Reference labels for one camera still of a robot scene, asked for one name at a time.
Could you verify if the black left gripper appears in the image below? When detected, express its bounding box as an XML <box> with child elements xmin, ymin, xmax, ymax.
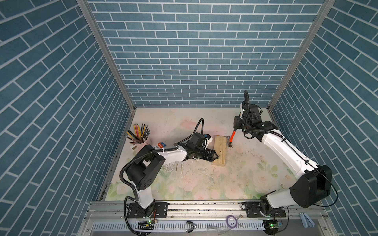
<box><xmin>192</xmin><ymin>147</ymin><xmax>219</xmax><ymax>162</ymax></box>

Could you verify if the wooden block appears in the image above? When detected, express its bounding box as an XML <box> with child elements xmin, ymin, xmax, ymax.
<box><xmin>212</xmin><ymin>135</ymin><xmax>228</xmax><ymax>167</ymax></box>

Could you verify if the red-handled claw hammer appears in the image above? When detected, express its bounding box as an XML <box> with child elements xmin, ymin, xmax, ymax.
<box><xmin>227</xmin><ymin>128</ymin><xmax>237</xmax><ymax>148</ymax></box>

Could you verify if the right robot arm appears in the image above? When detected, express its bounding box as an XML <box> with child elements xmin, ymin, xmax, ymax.
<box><xmin>233</xmin><ymin>99</ymin><xmax>336</xmax><ymax>213</ymax></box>

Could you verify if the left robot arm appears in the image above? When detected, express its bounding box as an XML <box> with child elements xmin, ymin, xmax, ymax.
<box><xmin>119</xmin><ymin>132</ymin><xmax>219</xmax><ymax>210</ymax></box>

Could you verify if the red blue white box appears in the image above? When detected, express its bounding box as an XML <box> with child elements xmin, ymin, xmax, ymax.
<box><xmin>154</xmin><ymin>142</ymin><xmax>166</xmax><ymax>149</ymax></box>

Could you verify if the pink pencil cup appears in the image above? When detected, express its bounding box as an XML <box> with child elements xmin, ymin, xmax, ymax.
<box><xmin>135</xmin><ymin>137</ymin><xmax>150</xmax><ymax>150</ymax></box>

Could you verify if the grey clamp tool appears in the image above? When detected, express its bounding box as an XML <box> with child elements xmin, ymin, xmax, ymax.
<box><xmin>300</xmin><ymin>212</ymin><xmax>315</xmax><ymax>228</ymax></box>

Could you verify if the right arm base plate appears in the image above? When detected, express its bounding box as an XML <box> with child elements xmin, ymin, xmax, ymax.
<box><xmin>241</xmin><ymin>201</ymin><xmax>286</xmax><ymax>218</ymax></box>

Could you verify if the purple tape ring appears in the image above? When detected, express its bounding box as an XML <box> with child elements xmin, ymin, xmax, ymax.
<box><xmin>225</xmin><ymin>215</ymin><xmax>238</xmax><ymax>229</ymax></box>

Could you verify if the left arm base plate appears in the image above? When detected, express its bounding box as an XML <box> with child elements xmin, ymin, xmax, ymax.
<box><xmin>126</xmin><ymin>202</ymin><xmax>168</xmax><ymax>219</ymax></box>

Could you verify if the aluminium mounting rail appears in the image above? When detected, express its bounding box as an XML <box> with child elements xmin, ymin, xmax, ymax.
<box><xmin>78</xmin><ymin>200</ymin><xmax>337</xmax><ymax>236</ymax></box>

